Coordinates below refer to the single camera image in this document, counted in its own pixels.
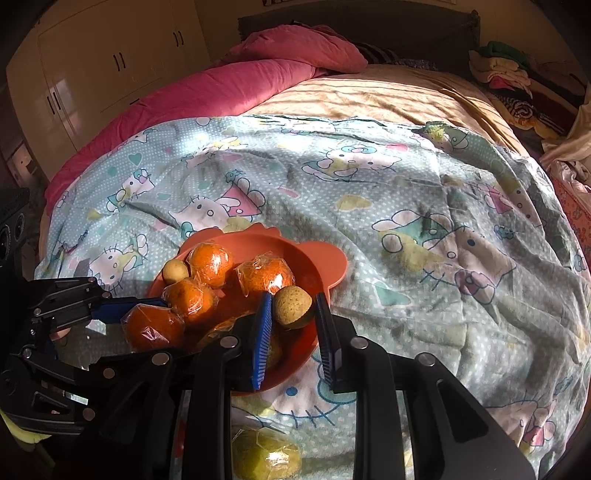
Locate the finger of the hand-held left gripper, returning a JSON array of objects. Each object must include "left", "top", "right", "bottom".
[
  {"left": 27, "top": 276, "right": 170, "bottom": 334},
  {"left": 0, "top": 349, "right": 110, "bottom": 435}
]

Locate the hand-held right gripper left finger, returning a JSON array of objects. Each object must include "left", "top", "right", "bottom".
[{"left": 99, "top": 292, "right": 274, "bottom": 480}]

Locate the plastic-wrapped green citrus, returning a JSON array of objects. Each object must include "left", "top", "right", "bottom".
[{"left": 231, "top": 427, "right": 304, "bottom": 480}]

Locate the beige bed sheet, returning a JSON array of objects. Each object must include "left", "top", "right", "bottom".
[{"left": 249, "top": 65, "right": 533, "bottom": 154}]

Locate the striped dark cloth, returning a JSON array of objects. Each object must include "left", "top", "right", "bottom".
[{"left": 355, "top": 43, "right": 399, "bottom": 66}]

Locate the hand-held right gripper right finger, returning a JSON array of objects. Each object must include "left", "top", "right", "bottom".
[{"left": 315, "top": 294, "right": 539, "bottom": 480}]

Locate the pink floral cloth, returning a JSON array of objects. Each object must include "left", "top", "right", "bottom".
[{"left": 549, "top": 175, "right": 591, "bottom": 260}]

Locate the small tan longan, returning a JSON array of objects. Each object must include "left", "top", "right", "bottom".
[
  {"left": 268, "top": 332, "right": 285, "bottom": 371},
  {"left": 163, "top": 259, "right": 190, "bottom": 285}
]

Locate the large tan longan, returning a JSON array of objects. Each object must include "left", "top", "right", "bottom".
[{"left": 272, "top": 285, "right": 317, "bottom": 330}]

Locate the pile of folded clothes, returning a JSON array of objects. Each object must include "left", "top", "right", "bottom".
[{"left": 468, "top": 41, "right": 591, "bottom": 140}]

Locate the pink duvet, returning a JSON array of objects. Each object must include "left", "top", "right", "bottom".
[{"left": 44, "top": 25, "right": 370, "bottom": 214}]

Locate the cartoon cat printed blanket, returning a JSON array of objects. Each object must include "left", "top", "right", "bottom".
[{"left": 37, "top": 113, "right": 591, "bottom": 480}]

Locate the beige curtain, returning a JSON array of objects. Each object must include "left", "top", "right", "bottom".
[{"left": 539, "top": 99, "right": 591, "bottom": 183}]

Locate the cream wardrobe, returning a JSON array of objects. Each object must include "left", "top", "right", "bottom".
[{"left": 7, "top": 0, "right": 214, "bottom": 182}]

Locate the dark headboard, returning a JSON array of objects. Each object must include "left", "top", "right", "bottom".
[{"left": 238, "top": 9, "right": 482, "bottom": 75}]

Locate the small plastic-wrapped orange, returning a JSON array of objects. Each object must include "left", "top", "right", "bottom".
[{"left": 161, "top": 278, "right": 219, "bottom": 327}]

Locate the pink plate with ears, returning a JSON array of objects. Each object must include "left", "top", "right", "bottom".
[{"left": 147, "top": 223, "right": 348, "bottom": 394}]

